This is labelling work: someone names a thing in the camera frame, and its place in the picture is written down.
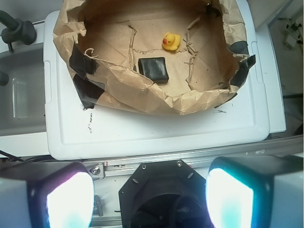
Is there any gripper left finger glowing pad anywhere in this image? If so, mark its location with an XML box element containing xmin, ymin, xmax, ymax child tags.
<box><xmin>0</xmin><ymin>161</ymin><xmax>95</xmax><ymax>228</ymax></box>

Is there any clear plastic bin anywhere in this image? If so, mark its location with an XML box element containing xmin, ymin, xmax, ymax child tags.
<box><xmin>0</xmin><ymin>43</ymin><xmax>46</xmax><ymax>136</ymax></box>

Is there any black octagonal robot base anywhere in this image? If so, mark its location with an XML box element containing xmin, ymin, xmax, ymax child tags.
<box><xmin>119</xmin><ymin>160</ymin><xmax>213</xmax><ymax>228</ymax></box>

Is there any aluminium extrusion rail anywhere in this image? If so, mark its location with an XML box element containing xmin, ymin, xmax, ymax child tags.
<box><xmin>83</xmin><ymin>136</ymin><xmax>304</xmax><ymax>178</ymax></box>

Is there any yellow rubber duck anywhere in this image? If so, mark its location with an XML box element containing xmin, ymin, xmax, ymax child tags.
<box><xmin>162</xmin><ymin>32</ymin><xmax>181</xmax><ymax>51</ymax></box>

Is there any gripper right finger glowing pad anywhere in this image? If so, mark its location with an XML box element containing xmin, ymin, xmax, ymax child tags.
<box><xmin>206</xmin><ymin>156</ymin><xmax>304</xmax><ymax>228</ymax></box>

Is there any black clamp knob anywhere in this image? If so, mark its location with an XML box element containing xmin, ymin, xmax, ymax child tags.
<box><xmin>0</xmin><ymin>10</ymin><xmax>37</xmax><ymax>53</ymax></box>

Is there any white plastic lid tray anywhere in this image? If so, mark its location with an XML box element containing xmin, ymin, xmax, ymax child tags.
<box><xmin>43</xmin><ymin>11</ymin><xmax>270</xmax><ymax>160</ymax></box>

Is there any brown paper bag enclosure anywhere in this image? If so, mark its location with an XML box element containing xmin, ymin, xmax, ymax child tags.
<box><xmin>53</xmin><ymin>0</ymin><xmax>256</xmax><ymax>115</ymax></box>

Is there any black square pouch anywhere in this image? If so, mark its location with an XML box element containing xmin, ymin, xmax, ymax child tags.
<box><xmin>138</xmin><ymin>57</ymin><xmax>169</xmax><ymax>84</ymax></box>

